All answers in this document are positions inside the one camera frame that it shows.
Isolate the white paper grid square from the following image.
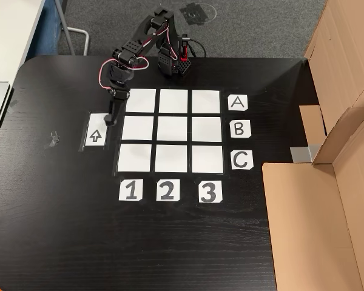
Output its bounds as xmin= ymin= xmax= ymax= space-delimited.
xmin=191 ymin=145 xmax=225 ymax=175
xmin=154 ymin=144 xmax=188 ymax=173
xmin=191 ymin=116 xmax=223 ymax=142
xmin=191 ymin=89 xmax=221 ymax=115
xmin=117 ymin=143 xmax=153 ymax=173
xmin=126 ymin=89 xmax=157 ymax=113
xmin=157 ymin=116 xmax=189 ymax=142
xmin=121 ymin=115 xmax=155 ymax=141
xmin=158 ymin=89 xmax=189 ymax=114

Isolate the white arrow paper sheet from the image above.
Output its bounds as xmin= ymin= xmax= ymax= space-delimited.
xmin=84 ymin=113 xmax=110 ymax=147

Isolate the grey metal desk leg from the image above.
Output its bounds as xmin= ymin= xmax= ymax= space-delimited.
xmin=55 ymin=0 xmax=90 ymax=57

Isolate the red and black clamp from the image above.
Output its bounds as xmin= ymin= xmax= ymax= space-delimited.
xmin=179 ymin=33 xmax=190 ymax=62

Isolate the paper sheet number 1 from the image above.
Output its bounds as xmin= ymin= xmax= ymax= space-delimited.
xmin=118 ymin=178 xmax=144 ymax=202

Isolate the paper sheet number 2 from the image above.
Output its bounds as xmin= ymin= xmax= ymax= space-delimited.
xmin=156 ymin=178 xmax=181 ymax=202

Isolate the blue panel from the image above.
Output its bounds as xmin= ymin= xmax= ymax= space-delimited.
xmin=25 ymin=0 xmax=65 ymax=58

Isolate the black floor tape patch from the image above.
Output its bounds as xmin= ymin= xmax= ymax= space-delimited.
xmin=179 ymin=2 xmax=209 ymax=25

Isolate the paper sheet letter A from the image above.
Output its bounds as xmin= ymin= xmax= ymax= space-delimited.
xmin=227 ymin=94 xmax=249 ymax=112

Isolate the paper sheet number 3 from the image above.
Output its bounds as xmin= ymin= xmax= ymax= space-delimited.
xmin=198 ymin=180 xmax=224 ymax=204

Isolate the paper sheet letter B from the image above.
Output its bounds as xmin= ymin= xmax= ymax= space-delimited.
xmin=229 ymin=120 xmax=252 ymax=139

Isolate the white desk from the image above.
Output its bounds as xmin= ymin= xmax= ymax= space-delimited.
xmin=0 ymin=0 xmax=46 ymax=84

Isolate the paper sheet letter C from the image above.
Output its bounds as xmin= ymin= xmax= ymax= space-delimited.
xmin=231 ymin=150 xmax=254 ymax=170

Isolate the grey tape joining cardboard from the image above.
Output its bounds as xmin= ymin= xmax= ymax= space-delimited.
xmin=290 ymin=144 xmax=321 ymax=165

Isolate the brown cardboard panel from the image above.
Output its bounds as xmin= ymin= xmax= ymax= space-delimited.
xmin=261 ymin=105 xmax=364 ymax=291
xmin=299 ymin=0 xmax=364 ymax=166

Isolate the black power cable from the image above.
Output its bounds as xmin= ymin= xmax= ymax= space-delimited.
xmin=186 ymin=38 xmax=207 ymax=58

